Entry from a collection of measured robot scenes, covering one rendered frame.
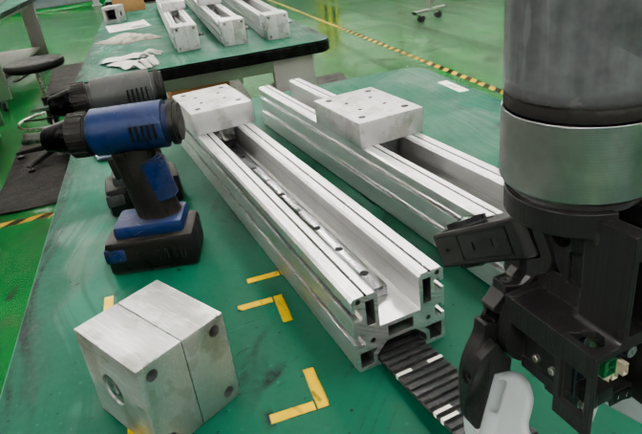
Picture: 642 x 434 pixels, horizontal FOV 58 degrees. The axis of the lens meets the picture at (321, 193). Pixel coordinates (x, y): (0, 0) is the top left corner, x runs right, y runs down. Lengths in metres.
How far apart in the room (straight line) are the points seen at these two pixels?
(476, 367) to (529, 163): 0.13
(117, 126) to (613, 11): 0.59
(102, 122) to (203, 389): 0.35
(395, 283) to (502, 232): 0.27
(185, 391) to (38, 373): 0.22
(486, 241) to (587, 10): 0.16
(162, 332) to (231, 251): 0.30
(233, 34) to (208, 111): 1.33
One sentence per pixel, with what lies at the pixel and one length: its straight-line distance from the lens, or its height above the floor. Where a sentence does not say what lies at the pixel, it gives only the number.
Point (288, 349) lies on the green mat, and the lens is 0.62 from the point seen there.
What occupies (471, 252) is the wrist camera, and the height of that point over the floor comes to 0.97.
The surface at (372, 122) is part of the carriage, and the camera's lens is 0.85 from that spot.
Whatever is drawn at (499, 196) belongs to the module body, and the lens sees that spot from 0.74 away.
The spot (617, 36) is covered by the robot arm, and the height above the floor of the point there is 1.12.
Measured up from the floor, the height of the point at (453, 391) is 0.79.
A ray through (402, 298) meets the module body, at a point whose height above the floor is 0.82.
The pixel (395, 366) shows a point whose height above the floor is 0.79.
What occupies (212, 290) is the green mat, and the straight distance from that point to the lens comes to 0.73.
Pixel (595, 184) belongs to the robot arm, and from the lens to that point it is 0.28.
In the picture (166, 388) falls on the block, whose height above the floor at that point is 0.84.
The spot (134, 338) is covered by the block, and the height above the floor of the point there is 0.87.
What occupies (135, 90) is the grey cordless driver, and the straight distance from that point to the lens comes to 0.94.
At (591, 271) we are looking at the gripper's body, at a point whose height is 1.01.
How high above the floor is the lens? 1.17
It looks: 25 degrees down
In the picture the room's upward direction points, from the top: 8 degrees counter-clockwise
